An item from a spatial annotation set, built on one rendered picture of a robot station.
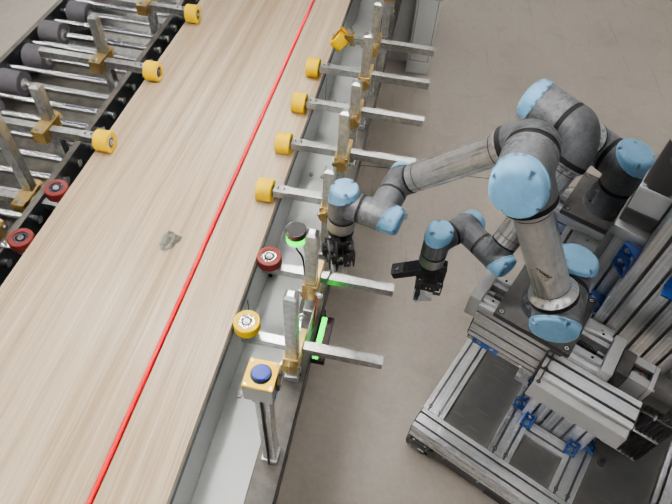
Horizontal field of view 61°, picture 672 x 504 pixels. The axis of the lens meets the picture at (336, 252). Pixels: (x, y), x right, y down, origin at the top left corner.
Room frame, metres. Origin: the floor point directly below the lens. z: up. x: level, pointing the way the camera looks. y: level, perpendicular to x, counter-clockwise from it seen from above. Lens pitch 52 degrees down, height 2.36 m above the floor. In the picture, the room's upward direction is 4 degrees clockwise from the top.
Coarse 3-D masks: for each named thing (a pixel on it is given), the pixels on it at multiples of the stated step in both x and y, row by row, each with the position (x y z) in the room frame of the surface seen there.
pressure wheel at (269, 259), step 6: (258, 252) 1.12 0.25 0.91; (264, 252) 1.13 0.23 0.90; (270, 252) 1.13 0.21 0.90; (276, 252) 1.13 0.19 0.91; (258, 258) 1.10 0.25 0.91; (264, 258) 1.10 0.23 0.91; (270, 258) 1.11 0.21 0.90; (276, 258) 1.11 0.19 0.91; (258, 264) 1.09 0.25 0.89; (264, 264) 1.08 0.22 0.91; (270, 264) 1.08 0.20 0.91; (276, 264) 1.09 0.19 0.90; (264, 270) 1.08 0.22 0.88; (270, 270) 1.08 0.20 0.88; (270, 276) 1.11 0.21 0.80
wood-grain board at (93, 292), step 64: (256, 0) 2.71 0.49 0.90; (320, 0) 2.75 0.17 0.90; (192, 64) 2.13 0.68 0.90; (256, 64) 2.17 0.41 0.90; (128, 128) 1.68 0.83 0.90; (192, 128) 1.71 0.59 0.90; (128, 192) 1.35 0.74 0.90; (192, 192) 1.37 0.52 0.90; (64, 256) 1.05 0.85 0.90; (128, 256) 1.07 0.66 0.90; (192, 256) 1.09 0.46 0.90; (256, 256) 1.11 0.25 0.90; (0, 320) 0.81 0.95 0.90; (64, 320) 0.83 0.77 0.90; (128, 320) 0.84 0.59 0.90; (192, 320) 0.86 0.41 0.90; (0, 384) 0.62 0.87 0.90; (64, 384) 0.63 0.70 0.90; (128, 384) 0.64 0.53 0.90; (192, 384) 0.66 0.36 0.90; (0, 448) 0.45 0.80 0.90; (64, 448) 0.46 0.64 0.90; (128, 448) 0.47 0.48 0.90
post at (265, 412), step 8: (256, 408) 0.53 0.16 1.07; (264, 408) 0.53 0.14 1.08; (272, 408) 0.55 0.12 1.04; (264, 416) 0.53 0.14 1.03; (272, 416) 0.54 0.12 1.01; (264, 424) 0.53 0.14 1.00; (272, 424) 0.54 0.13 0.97; (264, 432) 0.53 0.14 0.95; (272, 432) 0.53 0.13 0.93; (264, 440) 0.53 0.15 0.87; (272, 440) 0.53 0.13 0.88; (264, 448) 0.53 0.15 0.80; (272, 448) 0.53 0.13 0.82; (264, 456) 0.53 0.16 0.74; (272, 456) 0.53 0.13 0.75
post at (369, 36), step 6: (366, 36) 2.03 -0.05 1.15; (372, 36) 2.04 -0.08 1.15; (366, 42) 2.03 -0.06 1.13; (372, 42) 2.04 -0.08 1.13; (366, 48) 2.03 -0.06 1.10; (366, 54) 2.03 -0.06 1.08; (366, 60) 2.03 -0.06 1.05; (366, 66) 2.03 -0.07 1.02; (366, 72) 2.03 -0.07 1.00; (366, 90) 2.03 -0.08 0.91; (366, 96) 2.03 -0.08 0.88; (366, 102) 2.06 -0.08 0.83; (360, 120) 2.03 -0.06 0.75
